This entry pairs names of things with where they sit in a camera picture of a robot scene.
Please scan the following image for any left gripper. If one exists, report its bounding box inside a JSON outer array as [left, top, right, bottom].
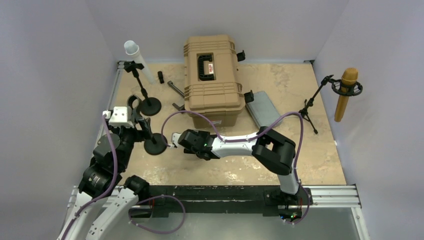
[[104, 116, 151, 169]]

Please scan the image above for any black round-base stand front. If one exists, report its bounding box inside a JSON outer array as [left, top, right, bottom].
[[127, 94, 167, 156]]

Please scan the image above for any black round-base stand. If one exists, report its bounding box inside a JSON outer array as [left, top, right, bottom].
[[127, 94, 167, 156], [124, 61, 162, 117]]

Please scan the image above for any tan plastic tool case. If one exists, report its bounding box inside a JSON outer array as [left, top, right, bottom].
[[183, 34, 245, 129]]

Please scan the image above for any white microphone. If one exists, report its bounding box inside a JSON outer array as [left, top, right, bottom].
[[124, 40, 155, 84]]

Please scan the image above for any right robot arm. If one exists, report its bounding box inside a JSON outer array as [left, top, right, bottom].
[[172, 126, 301, 204]]

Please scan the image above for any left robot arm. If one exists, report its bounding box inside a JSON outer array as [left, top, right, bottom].
[[58, 111, 153, 240]]

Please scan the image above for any black tripod mic stand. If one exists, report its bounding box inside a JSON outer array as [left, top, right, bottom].
[[298, 74, 364, 135]]

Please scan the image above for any gold microphone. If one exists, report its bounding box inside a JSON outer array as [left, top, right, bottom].
[[334, 67, 359, 122]]

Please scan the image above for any small black clip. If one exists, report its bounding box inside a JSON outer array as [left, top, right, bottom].
[[157, 71, 165, 84]]

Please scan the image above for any grey zip pouch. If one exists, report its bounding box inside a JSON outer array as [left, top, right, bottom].
[[244, 90, 281, 128]]

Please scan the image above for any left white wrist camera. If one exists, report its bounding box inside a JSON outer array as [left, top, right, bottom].
[[102, 106, 135, 128]]

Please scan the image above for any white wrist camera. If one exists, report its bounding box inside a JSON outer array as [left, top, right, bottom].
[[168, 132, 181, 148], [102, 106, 135, 128]]

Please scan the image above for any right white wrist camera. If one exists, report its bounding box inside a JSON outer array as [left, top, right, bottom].
[[168, 132, 181, 148]]

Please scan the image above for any black L-shaped bracket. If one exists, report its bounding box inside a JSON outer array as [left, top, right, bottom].
[[167, 81, 185, 111]]

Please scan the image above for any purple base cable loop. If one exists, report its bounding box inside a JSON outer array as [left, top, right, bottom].
[[128, 194, 187, 235]]

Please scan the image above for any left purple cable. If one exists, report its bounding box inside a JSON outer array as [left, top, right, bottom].
[[61, 114, 119, 240]]

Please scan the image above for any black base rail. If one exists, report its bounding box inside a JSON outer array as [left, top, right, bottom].
[[129, 185, 313, 221]]

